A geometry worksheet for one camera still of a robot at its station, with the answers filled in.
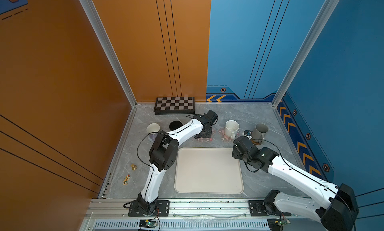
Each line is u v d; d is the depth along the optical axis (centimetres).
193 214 72
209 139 99
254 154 58
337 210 37
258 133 89
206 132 84
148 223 71
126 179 83
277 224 70
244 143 59
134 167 86
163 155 54
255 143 96
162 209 74
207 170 87
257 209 72
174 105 115
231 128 100
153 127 95
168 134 56
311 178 45
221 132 102
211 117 76
